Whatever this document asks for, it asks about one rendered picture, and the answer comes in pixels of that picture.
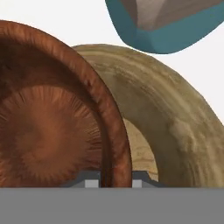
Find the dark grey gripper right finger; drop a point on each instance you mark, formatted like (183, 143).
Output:
(140, 178)

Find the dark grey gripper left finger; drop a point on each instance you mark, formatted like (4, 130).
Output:
(89, 178)

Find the tan wooden bowl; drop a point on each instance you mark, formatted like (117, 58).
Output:
(172, 116)

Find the teal and grey container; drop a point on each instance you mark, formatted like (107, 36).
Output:
(166, 26)

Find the reddish brown wooden bowl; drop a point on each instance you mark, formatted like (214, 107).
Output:
(49, 122)

